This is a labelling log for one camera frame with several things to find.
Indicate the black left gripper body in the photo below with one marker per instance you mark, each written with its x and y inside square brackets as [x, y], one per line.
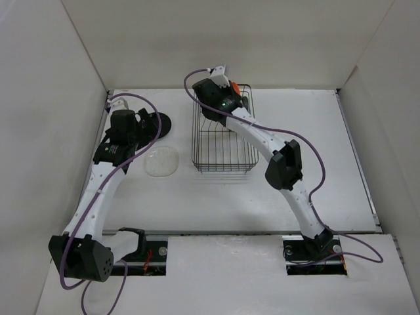
[142, 135]

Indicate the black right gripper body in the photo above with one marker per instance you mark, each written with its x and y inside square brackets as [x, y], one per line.
[230, 90]

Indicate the black round plate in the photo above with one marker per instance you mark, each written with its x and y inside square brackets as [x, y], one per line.
[166, 124]

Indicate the blue patterned ceramic plate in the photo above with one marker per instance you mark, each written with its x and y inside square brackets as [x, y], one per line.
[245, 102]

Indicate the clear textured glass plate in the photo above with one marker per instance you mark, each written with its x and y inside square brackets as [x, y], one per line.
[161, 161]

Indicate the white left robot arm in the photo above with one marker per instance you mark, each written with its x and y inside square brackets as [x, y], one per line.
[81, 252]

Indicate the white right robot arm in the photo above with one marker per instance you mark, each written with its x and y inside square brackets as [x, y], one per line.
[284, 171]

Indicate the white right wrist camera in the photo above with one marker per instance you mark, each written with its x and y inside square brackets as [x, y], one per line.
[218, 75]

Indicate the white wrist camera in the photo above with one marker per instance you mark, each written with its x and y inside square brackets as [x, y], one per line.
[218, 75]
[117, 104]

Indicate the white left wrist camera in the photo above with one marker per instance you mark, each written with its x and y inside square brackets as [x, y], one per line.
[117, 104]

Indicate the grey wire dish rack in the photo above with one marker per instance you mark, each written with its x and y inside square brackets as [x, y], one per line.
[216, 148]

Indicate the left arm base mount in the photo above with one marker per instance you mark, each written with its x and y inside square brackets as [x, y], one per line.
[152, 262]

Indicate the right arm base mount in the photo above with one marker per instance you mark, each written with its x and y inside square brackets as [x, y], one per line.
[299, 262]

